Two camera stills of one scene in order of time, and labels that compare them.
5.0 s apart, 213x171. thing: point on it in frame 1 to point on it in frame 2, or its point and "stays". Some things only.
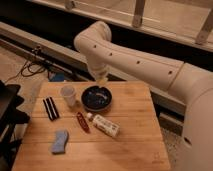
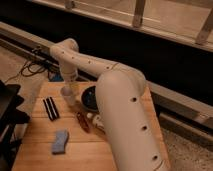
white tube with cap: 106,125 stays
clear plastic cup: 69,95 stays
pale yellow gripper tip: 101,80 to 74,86
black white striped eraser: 51,109 stays
